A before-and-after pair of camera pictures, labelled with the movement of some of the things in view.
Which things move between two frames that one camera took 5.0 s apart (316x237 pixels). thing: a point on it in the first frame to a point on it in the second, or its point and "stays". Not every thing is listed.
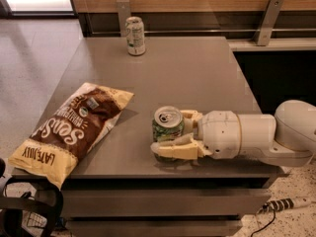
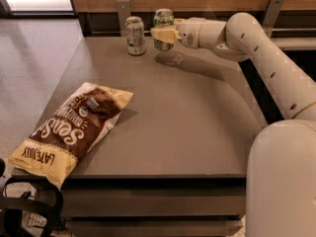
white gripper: [219, 132] to [189, 32]
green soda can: [168, 125] to [163, 18]
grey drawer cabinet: [118, 188] stays
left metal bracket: [124, 10] stays
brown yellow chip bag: [69, 132] stays
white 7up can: [135, 36] stays
